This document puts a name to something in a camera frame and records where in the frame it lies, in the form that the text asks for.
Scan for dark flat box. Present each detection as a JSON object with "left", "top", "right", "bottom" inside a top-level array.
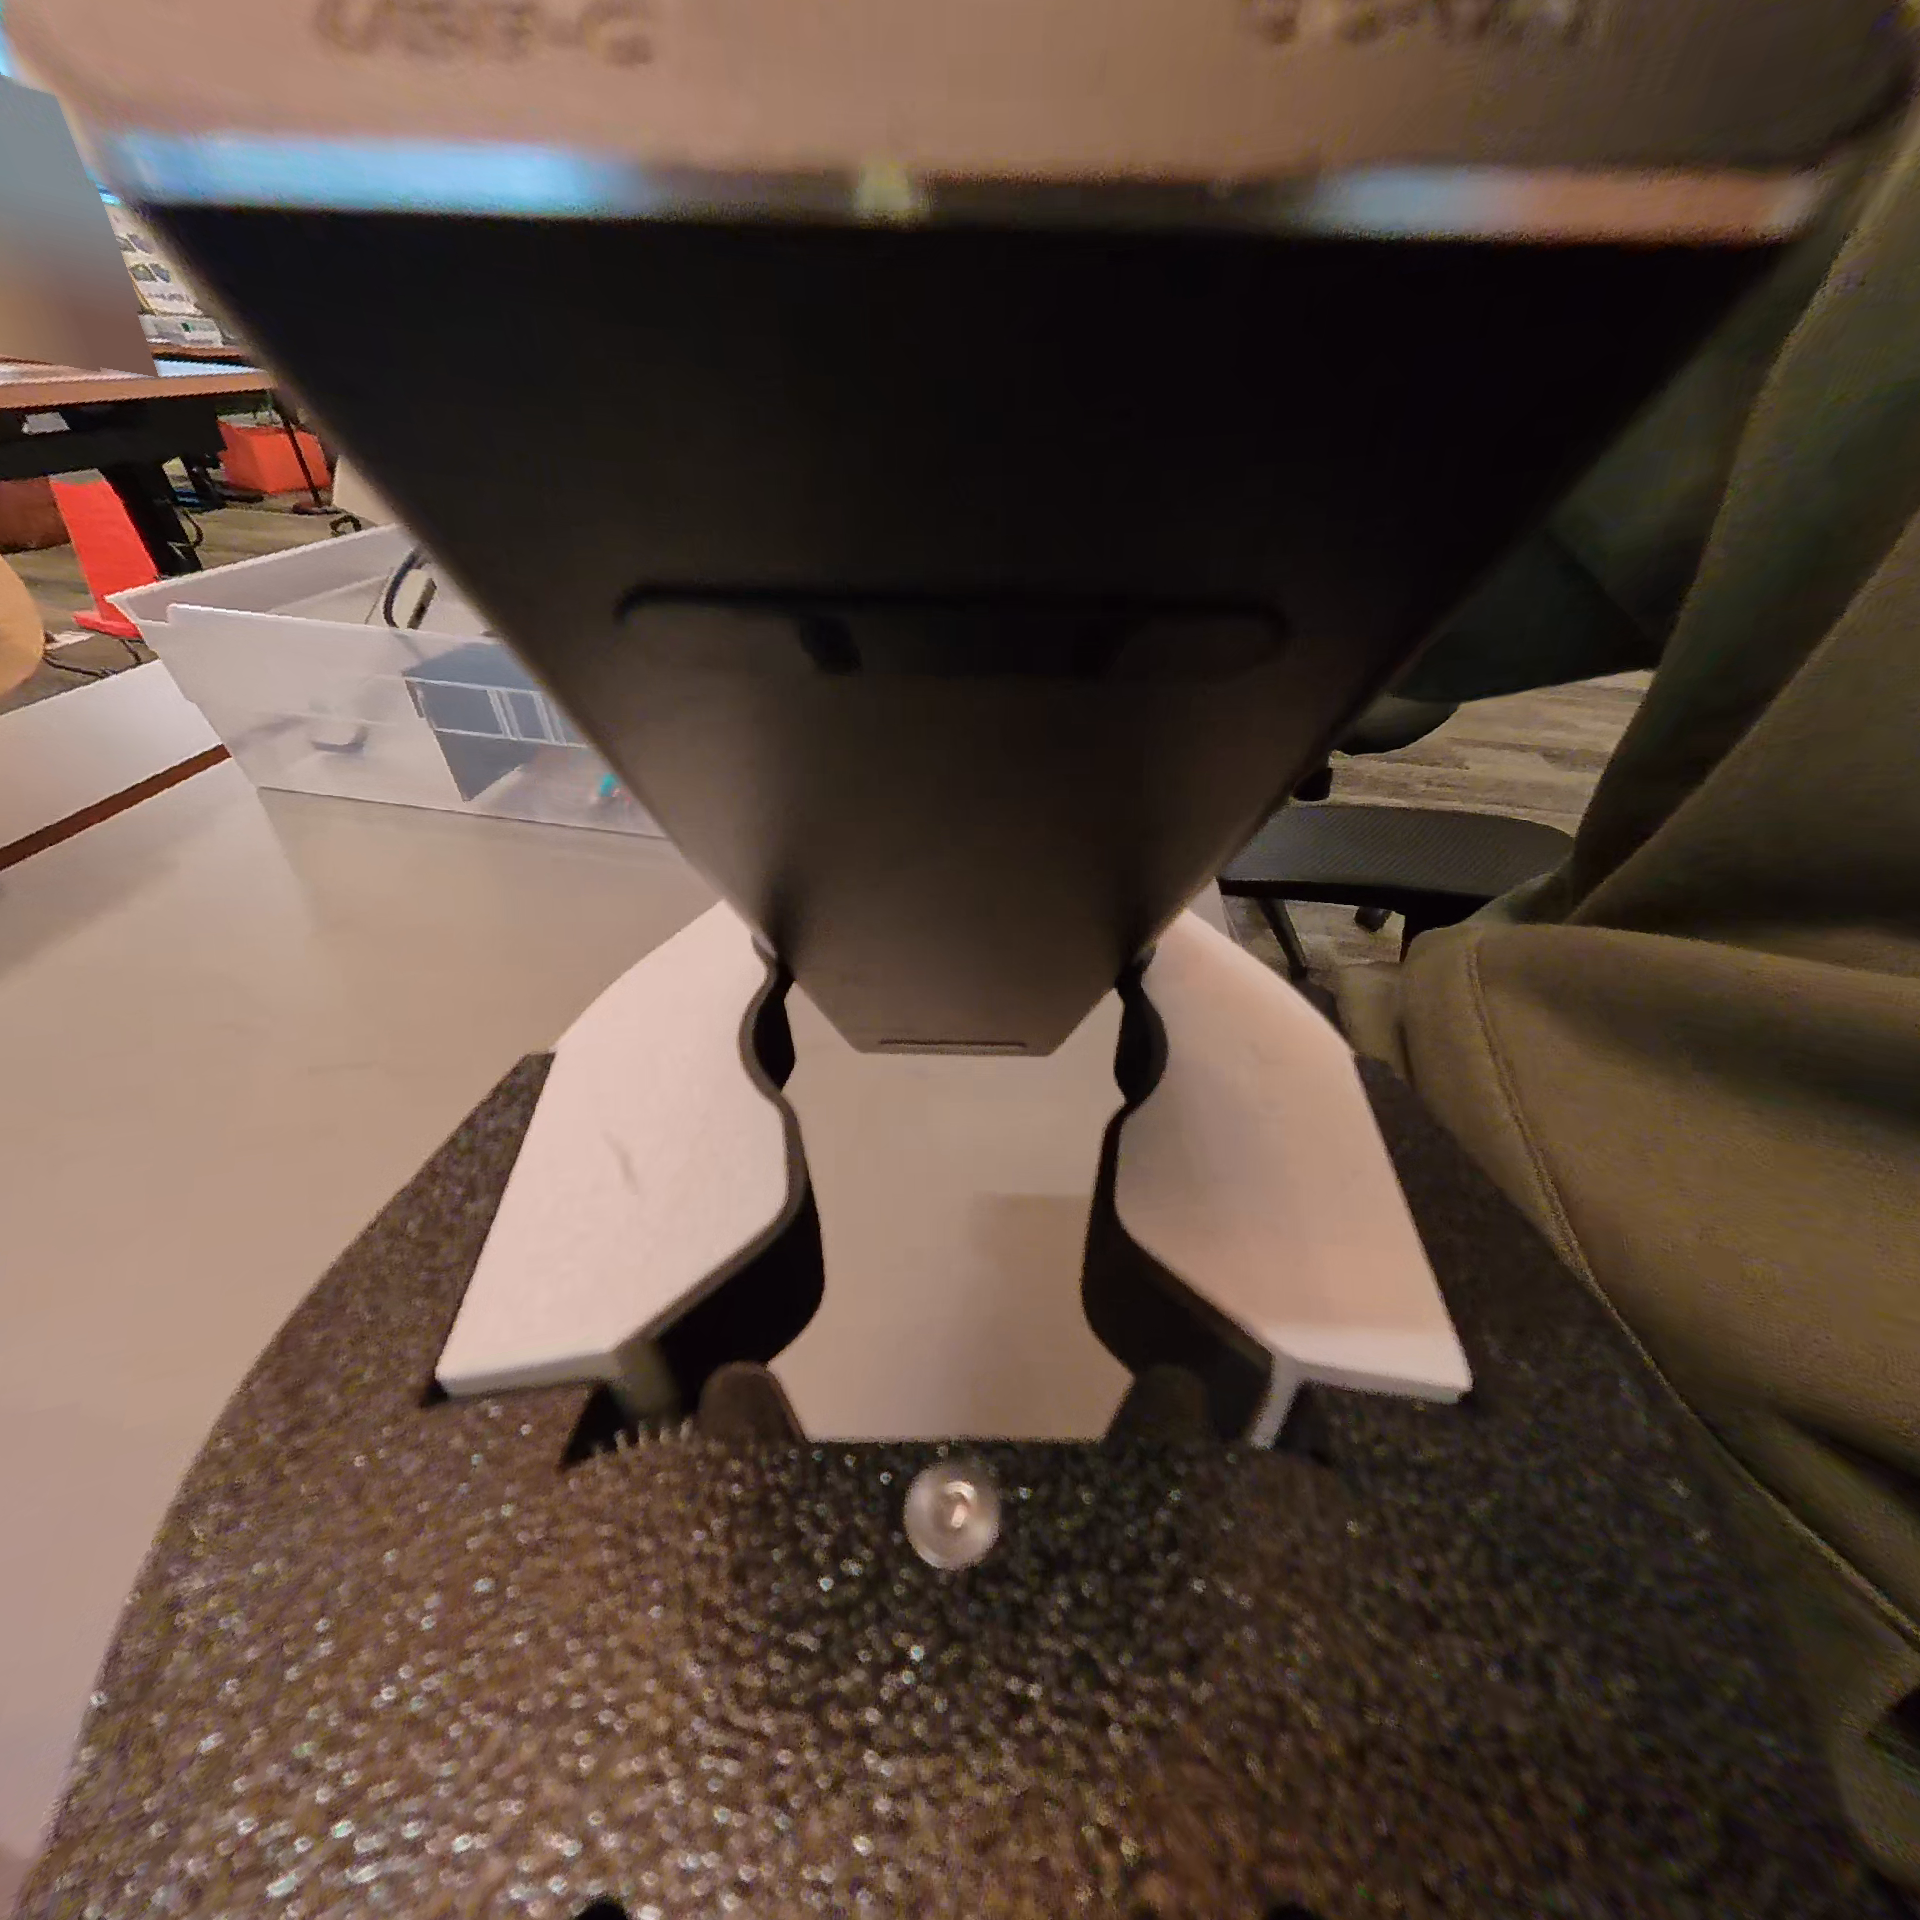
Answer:
[{"left": 402, "top": 642, "right": 602, "bottom": 805}]

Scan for black mesh office chair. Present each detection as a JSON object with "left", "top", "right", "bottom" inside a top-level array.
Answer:
[{"left": 1219, "top": 697, "right": 1574, "bottom": 977}]

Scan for person's olive sweatshirt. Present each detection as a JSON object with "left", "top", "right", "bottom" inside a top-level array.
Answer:
[{"left": 1335, "top": 136, "right": 1920, "bottom": 1892}]

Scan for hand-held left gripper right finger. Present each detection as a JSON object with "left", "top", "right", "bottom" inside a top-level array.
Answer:
[{"left": 1078, "top": 908, "right": 1475, "bottom": 1449}]

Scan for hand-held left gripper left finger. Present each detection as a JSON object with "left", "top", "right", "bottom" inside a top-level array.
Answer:
[{"left": 431, "top": 901, "right": 827, "bottom": 1404}]

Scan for clear plastic organiser box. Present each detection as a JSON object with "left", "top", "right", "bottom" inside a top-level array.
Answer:
[{"left": 108, "top": 522, "right": 669, "bottom": 839}]

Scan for wood-top desk with black legs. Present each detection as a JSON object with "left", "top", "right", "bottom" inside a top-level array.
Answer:
[{"left": 0, "top": 357, "right": 279, "bottom": 579}]

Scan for orange box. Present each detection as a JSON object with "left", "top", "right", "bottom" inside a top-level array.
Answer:
[{"left": 215, "top": 416, "right": 335, "bottom": 497}]

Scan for black multi-port USB hub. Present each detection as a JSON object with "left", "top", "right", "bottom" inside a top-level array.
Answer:
[{"left": 0, "top": 0, "right": 1920, "bottom": 1059}]

